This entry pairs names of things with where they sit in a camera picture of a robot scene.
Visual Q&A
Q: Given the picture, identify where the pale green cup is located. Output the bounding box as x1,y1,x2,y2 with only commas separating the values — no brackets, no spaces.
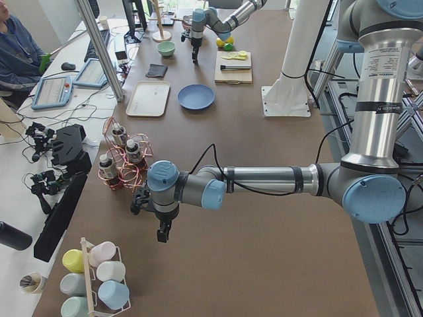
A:
60,297,89,317

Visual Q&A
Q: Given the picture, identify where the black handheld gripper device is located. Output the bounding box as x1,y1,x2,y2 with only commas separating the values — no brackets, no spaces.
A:
25,122,92,178

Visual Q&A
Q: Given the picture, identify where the cream rabbit tray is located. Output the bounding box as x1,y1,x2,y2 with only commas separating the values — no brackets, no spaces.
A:
126,81,170,117

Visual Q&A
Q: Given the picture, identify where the upper yellow lemon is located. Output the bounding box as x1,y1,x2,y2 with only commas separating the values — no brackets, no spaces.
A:
216,38,227,49

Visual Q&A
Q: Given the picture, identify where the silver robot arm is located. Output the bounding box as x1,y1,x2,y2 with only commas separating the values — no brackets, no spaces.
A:
131,1,422,242
181,0,267,64

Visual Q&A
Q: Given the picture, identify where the white cup rack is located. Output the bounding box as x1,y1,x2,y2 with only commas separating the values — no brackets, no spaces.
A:
80,236,132,317

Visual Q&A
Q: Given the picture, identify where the blue teach pendant near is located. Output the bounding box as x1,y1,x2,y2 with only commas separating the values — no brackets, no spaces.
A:
31,76,73,110

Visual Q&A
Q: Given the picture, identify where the copper wire bottle rack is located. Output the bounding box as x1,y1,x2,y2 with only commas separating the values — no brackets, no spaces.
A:
98,117,153,192

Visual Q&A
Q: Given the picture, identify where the black computer mouse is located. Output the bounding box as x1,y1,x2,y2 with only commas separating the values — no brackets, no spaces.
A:
61,62,76,71

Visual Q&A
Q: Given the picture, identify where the green lime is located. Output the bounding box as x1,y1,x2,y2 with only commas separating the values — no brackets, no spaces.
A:
223,43,233,52

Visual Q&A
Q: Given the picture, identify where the black thermos bottle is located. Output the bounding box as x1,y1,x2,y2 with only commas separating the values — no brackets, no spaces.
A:
1,221,32,251

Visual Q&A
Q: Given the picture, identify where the wooden glass stand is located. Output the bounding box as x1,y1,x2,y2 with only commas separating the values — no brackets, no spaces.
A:
151,0,172,43

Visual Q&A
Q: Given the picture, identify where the yellow cup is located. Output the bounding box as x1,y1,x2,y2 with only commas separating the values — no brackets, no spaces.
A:
62,249,85,273

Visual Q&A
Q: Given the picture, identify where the black keyboard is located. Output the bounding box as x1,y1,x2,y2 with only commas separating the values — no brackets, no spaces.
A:
83,29,110,63

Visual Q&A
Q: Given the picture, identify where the paper cup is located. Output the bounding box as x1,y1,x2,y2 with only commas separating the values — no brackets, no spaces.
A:
19,272,47,294

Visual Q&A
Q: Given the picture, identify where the blue plate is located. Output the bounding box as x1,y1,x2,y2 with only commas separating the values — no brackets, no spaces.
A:
177,84,215,110

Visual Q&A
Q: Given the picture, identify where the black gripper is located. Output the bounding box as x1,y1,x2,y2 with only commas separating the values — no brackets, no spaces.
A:
130,186,179,243
181,30,202,63

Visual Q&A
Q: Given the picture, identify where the pink bowl of ice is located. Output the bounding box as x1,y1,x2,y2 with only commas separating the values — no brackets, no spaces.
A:
182,15,204,31

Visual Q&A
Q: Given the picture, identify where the white cup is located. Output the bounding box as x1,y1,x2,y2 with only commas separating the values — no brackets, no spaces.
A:
96,261,126,282

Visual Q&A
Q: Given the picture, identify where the grey folded cloth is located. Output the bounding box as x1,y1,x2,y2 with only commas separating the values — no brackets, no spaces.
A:
145,63,168,78

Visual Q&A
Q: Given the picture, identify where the pink cup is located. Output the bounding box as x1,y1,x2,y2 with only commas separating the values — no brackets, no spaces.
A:
88,241,116,267

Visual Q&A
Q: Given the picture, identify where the top dark drink bottle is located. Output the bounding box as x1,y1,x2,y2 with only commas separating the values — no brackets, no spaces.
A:
112,122,128,148

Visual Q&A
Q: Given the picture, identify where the seated person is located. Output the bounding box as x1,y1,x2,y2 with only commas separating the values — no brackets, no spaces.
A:
1,1,45,102

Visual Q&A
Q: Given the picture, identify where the blue teach pendant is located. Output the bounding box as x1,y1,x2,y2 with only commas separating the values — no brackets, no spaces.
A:
31,76,73,110
73,58,107,88

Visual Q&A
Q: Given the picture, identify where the steel muddler black tip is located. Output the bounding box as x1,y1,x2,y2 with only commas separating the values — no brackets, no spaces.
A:
219,65,252,71

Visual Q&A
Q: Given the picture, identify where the aluminium frame post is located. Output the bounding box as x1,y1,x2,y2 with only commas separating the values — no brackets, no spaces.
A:
76,0,124,102

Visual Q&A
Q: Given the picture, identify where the green bowl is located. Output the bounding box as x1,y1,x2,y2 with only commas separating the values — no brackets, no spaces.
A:
157,41,176,57

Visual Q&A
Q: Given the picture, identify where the blue teach pendant far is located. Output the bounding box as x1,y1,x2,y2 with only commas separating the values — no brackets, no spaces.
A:
73,58,107,88

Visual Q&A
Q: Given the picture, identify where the grey cup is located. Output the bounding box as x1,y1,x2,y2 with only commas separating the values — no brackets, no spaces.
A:
59,273,86,297

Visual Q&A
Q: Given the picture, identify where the blue cup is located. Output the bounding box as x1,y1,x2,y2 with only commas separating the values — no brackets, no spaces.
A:
98,280,130,310

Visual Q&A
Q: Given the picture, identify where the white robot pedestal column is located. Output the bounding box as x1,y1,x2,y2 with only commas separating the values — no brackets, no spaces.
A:
262,0,331,117

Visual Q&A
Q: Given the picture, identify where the wooden cutting board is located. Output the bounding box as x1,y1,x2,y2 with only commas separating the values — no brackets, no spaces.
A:
214,51,252,84

